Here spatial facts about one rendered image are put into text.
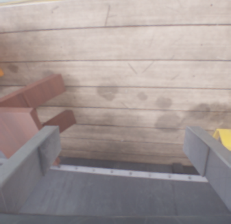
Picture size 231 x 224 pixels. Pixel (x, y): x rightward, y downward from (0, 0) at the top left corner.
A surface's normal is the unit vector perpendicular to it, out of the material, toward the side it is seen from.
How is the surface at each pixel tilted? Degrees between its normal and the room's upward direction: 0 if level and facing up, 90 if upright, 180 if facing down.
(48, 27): 0
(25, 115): 0
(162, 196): 90
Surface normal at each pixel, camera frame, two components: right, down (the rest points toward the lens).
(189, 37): -0.13, 0.64
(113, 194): -0.06, -0.77
